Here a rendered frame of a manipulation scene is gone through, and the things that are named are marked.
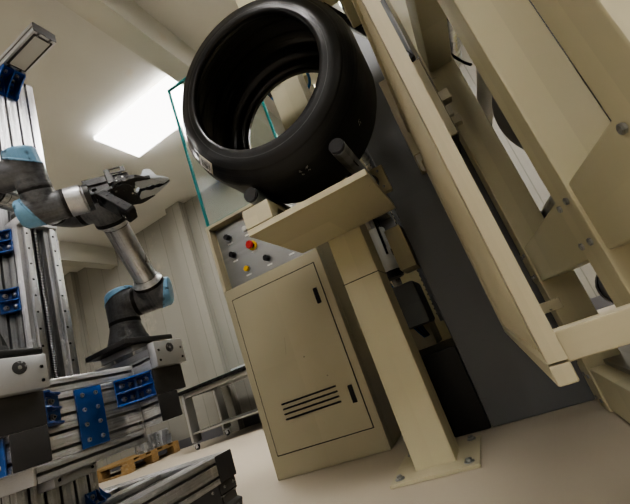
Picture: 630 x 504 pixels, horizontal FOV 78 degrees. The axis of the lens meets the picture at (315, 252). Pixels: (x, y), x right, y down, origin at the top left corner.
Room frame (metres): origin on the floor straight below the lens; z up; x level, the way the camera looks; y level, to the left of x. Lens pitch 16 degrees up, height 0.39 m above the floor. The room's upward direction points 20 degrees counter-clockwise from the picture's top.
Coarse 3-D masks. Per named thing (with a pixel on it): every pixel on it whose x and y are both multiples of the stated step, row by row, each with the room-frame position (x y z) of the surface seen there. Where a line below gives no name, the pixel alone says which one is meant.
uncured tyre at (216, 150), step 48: (288, 0) 0.86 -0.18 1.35; (240, 48) 1.07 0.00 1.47; (288, 48) 1.13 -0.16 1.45; (336, 48) 0.84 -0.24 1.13; (192, 96) 0.97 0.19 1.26; (240, 96) 1.22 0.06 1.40; (336, 96) 0.87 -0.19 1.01; (192, 144) 1.00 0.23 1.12; (240, 144) 1.26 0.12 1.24; (288, 144) 0.91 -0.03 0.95; (288, 192) 1.07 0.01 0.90
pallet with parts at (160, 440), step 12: (156, 432) 5.80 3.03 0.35; (144, 444) 5.57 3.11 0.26; (156, 444) 5.82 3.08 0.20; (168, 444) 5.92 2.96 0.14; (132, 456) 5.91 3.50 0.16; (144, 456) 5.45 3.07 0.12; (156, 456) 5.61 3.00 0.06; (108, 468) 5.38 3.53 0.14; (120, 468) 5.28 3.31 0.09; (132, 468) 5.27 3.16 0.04
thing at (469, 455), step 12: (468, 444) 1.40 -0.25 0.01; (480, 444) 1.36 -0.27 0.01; (408, 456) 1.50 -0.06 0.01; (468, 456) 1.29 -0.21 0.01; (480, 456) 1.26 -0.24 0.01; (408, 468) 1.38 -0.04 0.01; (432, 468) 1.30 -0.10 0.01; (444, 468) 1.26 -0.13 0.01; (456, 468) 1.23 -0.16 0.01; (468, 468) 1.21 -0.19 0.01; (396, 480) 1.30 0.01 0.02; (408, 480) 1.27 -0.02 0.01; (420, 480) 1.26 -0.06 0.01
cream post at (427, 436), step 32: (288, 96) 1.31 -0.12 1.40; (352, 256) 1.31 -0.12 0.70; (352, 288) 1.32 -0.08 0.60; (384, 288) 1.29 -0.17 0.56; (384, 320) 1.30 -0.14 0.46; (384, 352) 1.32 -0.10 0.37; (416, 352) 1.36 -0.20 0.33; (384, 384) 1.33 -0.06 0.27; (416, 384) 1.30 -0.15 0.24; (416, 416) 1.31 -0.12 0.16; (416, 448) 1.32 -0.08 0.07; (448, 448) 1.29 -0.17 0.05
